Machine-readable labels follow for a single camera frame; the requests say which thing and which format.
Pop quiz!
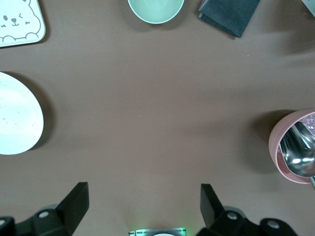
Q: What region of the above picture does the pale green bowl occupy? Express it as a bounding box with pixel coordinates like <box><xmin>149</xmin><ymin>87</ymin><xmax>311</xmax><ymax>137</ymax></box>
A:
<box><xmin>127</xmin><ymin>0</ymin><xmax>185</xmax><ymax>25</ymax></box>

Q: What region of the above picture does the pink bowl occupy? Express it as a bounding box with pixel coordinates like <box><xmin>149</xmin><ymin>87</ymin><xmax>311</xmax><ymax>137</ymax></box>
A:
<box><xmin>268</xmin><ymin>108</ymin><xmax>315</xmax><ymax>184</ymax></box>

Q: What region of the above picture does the beige bear print tray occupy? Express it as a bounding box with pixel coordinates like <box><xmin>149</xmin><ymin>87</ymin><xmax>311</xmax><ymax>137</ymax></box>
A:
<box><xmin>0</xmin><ymin>0</ymin><xmax>46</xmax><ymax>49</ymax></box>

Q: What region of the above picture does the dark grey folded cloth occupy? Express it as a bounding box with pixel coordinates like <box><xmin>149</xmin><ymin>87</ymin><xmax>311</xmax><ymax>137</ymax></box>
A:
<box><xmin>198</xmin><ymin>0</ymin><xmax>261</xmax><ymax>38</ymax></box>

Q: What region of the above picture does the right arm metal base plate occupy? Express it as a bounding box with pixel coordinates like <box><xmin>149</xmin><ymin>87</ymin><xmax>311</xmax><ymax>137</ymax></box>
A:
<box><xmin>128</xmin><ymin>227</ymin><xmax>187</xmax><ymax>236</ymax></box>

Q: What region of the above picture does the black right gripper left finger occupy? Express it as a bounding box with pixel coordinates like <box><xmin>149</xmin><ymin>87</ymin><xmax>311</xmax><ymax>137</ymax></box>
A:
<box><xmin>12</xmin><ymin>182</ymin><xmax>89</xmax><ymax>236</ymax></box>

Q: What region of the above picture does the white round plate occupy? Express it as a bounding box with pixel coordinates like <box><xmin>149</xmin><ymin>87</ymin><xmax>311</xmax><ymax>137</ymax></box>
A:
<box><xmin>0</xmin><ymin>71</ymin><xmax>44</xmax><ymax>155</ymax></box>

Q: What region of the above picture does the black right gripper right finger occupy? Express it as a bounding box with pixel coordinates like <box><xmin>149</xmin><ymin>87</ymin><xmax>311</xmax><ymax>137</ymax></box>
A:
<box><xmin>196</xmin><ymin>183</ymin><xmax>297</xmax><ymax>236</ymax></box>

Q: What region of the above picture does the metal scoop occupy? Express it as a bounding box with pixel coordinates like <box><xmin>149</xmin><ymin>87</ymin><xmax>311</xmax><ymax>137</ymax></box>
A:
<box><xmin>280</xmin><ymin>121</ymin><xmax>315</xmax><ymax>190</ymax></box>

